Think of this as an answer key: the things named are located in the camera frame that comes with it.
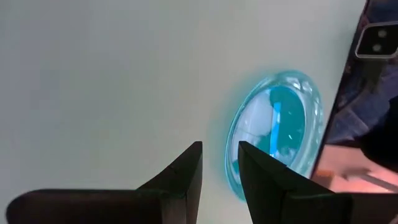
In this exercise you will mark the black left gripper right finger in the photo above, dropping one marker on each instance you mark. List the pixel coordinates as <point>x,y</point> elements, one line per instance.
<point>270,196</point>

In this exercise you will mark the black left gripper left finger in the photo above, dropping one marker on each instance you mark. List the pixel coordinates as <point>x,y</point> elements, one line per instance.
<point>174,196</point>

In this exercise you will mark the translucent blue plastic plate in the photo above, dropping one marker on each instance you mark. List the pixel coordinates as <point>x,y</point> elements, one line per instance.
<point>289,118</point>

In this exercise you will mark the silver aluminium bar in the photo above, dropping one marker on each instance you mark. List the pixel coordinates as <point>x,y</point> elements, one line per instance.
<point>376,182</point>

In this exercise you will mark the silver depth camera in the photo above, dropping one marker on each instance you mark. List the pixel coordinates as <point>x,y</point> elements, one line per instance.
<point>377,40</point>

